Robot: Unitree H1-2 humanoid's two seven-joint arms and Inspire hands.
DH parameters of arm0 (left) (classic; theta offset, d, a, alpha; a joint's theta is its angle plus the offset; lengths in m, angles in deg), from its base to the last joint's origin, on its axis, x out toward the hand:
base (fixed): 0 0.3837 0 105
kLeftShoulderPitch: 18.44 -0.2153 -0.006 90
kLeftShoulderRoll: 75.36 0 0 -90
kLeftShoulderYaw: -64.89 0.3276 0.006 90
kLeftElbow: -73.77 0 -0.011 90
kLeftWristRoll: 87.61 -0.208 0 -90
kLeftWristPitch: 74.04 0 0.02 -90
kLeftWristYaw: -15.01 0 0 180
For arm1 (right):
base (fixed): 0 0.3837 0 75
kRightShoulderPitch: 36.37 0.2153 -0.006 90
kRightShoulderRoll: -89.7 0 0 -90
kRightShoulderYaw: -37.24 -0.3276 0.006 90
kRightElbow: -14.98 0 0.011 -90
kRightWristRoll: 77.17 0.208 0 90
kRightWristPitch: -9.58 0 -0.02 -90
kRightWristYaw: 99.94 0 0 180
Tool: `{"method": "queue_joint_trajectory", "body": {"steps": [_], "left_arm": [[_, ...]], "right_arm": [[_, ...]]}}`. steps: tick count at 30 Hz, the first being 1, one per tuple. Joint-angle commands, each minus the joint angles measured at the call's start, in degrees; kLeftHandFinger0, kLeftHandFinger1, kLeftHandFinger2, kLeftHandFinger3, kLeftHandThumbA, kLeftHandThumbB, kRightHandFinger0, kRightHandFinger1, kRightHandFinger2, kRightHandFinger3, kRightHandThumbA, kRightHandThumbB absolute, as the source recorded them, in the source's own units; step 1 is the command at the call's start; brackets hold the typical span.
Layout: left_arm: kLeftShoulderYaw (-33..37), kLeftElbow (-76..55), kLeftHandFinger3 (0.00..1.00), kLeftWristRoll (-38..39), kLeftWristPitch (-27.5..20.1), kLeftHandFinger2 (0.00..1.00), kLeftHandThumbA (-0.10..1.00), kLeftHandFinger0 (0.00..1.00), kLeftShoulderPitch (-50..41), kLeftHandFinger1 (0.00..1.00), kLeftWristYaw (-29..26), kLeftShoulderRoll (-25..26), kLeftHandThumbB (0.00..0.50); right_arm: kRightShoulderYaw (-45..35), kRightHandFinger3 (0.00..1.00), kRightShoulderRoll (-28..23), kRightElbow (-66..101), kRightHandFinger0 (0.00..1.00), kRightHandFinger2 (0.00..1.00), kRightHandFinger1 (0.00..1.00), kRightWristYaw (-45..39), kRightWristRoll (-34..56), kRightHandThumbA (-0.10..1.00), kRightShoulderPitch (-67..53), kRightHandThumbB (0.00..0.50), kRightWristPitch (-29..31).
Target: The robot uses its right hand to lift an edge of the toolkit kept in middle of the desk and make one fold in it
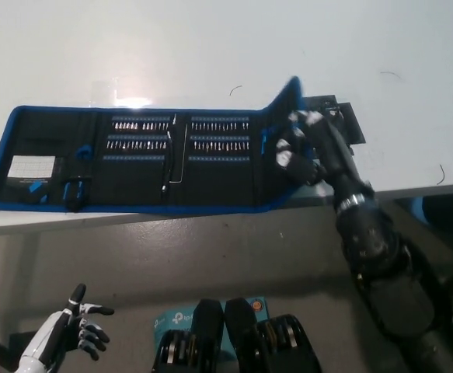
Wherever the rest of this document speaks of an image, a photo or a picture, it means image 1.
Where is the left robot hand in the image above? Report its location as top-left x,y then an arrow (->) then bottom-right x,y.
17,283 -> 115,373

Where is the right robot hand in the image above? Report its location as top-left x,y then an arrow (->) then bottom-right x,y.
274,108 -> 375,207

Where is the blue-edged black toolkit roll case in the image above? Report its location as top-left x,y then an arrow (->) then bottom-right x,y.
0,75 -> 367,215

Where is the blue strip with screwdriver bits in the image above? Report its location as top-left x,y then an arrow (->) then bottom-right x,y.
190,114 -> 251,132
106,134 -> 169,152
189,134 -> 250,152
111,113 -> 172,132

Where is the empty blue bit strip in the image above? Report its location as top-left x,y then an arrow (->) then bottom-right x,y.
103,155 -> 166,163
187,155 -> 250,163

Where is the blue round object under table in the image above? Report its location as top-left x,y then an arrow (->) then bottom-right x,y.
409,196 -> 431,227

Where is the teal tp-link box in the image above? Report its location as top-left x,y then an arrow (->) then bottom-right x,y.
152,295 -> 267,373

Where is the L-shaped metal rod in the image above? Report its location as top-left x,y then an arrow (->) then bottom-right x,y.
170,124 -> 190,184

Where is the blue and black clamp tool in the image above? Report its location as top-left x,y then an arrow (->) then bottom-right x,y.
60,176 -> 92,213

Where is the flexible extension shaft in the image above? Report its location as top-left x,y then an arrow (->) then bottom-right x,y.
159,130 -> 172,195

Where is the white label card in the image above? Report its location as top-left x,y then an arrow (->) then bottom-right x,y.
6,155 -> 57,179

